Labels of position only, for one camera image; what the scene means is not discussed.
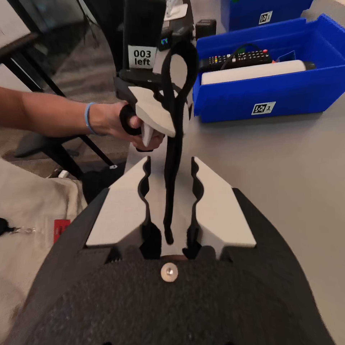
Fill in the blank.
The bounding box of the red tag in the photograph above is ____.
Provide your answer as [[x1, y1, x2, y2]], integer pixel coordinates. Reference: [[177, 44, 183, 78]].
[[53, 219, 72, 243]]

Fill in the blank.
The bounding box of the black remote control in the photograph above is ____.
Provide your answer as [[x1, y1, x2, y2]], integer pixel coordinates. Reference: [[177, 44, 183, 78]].
[[199, 49, 273, 71]]

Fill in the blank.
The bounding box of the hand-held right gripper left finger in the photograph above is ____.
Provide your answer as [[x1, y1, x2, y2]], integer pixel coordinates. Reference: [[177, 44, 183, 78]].
[[85, 156, 151, 248]]

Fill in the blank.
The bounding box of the black action camera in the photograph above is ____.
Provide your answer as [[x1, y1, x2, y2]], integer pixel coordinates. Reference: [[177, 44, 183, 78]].
[[195, 19, 217, 40], [157, 26, 173, 52]]

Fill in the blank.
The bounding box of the blue plastic bin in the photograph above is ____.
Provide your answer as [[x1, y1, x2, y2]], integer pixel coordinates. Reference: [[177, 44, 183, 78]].
[[192, 13, 345, 123], [220, 0, 315, 32]]

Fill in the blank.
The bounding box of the person's left hand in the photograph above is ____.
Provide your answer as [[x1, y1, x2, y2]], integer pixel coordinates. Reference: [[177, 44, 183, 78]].
[[106, 100, 165, 152]]

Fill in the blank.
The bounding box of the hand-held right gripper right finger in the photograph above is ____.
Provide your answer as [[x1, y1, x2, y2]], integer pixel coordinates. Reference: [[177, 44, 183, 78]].
[[187, 156, 257, 260]]

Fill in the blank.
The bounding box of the black strap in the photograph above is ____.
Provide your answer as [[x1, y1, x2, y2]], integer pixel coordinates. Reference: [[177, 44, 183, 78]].
[[161, 40, 199, 245]]

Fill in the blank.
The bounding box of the person's left forearm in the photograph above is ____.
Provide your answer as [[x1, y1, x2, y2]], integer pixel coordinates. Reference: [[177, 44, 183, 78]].
[[0, 86, 108, 138]]

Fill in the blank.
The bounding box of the black bag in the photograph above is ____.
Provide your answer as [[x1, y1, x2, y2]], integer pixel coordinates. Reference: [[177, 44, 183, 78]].
[[81, 161, 128, 204]]

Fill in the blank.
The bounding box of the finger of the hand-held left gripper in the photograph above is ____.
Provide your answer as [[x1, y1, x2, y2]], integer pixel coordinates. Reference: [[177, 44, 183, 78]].
[[127, 86, 177, 138], [173, 91, 191, 135]]

